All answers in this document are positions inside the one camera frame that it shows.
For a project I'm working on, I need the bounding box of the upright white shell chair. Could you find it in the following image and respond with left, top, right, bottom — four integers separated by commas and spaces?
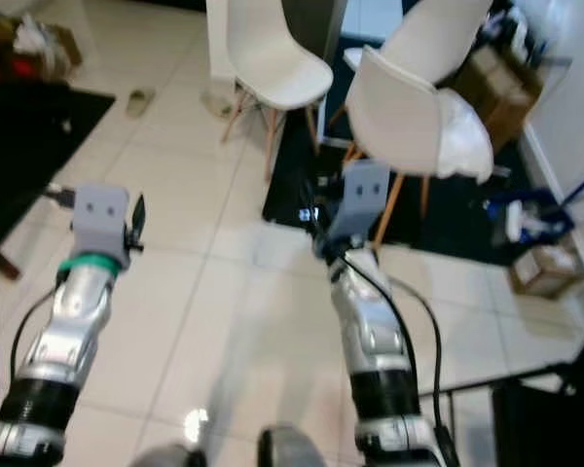
206, 0, 335, 181

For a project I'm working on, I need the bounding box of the blue and white plastic item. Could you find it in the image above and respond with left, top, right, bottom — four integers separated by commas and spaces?
487, 187, 575, 244

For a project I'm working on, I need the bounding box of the short black left arm cable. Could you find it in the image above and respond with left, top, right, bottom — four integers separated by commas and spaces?
8, 282, 61, 385

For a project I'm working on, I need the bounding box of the black floor rug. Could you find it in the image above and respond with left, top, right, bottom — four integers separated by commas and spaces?
0, 83, 117, 254

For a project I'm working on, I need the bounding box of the grey right robot leg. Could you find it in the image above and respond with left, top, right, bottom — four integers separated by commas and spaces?
258, 425, 347, 467

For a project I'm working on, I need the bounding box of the small cardboard box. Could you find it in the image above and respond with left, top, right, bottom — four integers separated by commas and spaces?
509, 243, 584, 298

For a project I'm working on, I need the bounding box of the blue mop handle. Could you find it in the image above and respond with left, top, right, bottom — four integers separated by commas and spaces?
560, 161, 584, 210

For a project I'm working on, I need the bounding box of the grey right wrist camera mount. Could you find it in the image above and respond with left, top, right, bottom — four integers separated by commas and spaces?
326, 159, 392, 244

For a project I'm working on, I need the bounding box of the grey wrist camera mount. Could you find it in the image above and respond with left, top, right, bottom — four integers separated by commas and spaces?
71, 183, 134, 264
326, 159, 392, 244

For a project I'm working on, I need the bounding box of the black rug under chairs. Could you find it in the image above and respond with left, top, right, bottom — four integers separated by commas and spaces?
263, 34, 575, 269

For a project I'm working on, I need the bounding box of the short black right arm cable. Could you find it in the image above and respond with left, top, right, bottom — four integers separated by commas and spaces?
387, 275, 446, 434

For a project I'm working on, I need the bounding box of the dark wooden furniture leg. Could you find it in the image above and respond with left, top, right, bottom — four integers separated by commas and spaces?
0, 229, 22, 281

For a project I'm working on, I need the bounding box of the short black arm cable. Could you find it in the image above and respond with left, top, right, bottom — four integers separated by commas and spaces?
8, 282, 61, 385
387, 275, 446, 434

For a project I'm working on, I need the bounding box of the white plastic bag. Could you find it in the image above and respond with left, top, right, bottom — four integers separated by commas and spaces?
15, 15, 74, 59

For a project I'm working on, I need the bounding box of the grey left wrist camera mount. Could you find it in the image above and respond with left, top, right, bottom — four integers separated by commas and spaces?
71, 183, 134, 264

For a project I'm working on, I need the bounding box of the tilted white shell chair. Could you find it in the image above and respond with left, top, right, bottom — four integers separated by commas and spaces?
346, 0, 495, 249

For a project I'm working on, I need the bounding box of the large brown cardboard box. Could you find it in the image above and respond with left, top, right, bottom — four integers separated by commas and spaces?
448, 44, 546, 152

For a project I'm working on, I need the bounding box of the brown cardboard clutter pile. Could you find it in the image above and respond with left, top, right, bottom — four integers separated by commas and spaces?
0, 5, 84, 84

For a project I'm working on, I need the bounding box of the black metal stand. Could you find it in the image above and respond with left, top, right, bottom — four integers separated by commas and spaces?
419, 326, 584, 467

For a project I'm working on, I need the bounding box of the grey left robot leg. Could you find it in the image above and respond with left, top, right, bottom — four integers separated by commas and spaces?
131, 443, 205, 467

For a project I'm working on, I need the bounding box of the grey robot leg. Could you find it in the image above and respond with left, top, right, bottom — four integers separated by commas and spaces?
131, 443, 205, 467
258, 425, 347, 467

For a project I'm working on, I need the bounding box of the beige slipper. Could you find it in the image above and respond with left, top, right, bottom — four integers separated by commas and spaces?
201, 88, 239, 118
126, 88, 157, 119

